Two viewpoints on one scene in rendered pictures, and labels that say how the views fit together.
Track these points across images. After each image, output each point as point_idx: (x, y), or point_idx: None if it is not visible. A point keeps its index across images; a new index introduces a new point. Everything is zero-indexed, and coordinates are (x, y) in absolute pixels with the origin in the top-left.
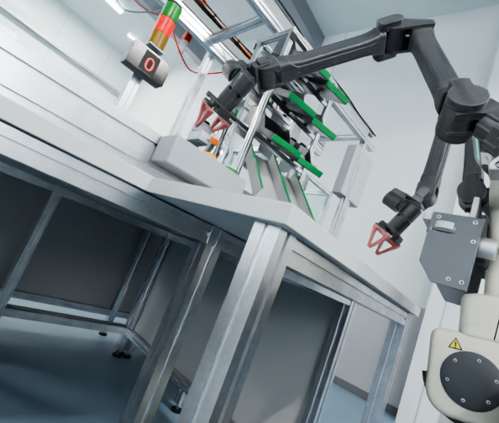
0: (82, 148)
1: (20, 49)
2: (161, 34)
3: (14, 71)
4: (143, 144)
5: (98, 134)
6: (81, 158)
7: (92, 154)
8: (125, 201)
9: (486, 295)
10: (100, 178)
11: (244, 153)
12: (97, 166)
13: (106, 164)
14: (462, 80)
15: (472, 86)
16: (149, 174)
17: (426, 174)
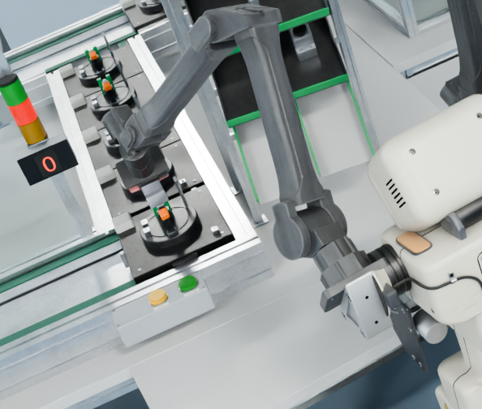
0: (75, 398)
1: None
2: (28, 129)
3: (7, 375)
4: (105, 327)
5: (75, 352)
6: (79, 401)
7: (83, 394)
8: (127, 389)
9: (450, 369)
10: (101, 393)
11: (221, 131)
12: (92, 395)
13: (95, 391)
14: (280, 208)
15: (289, 221)
16: (124, 370)
17: (462, 74)
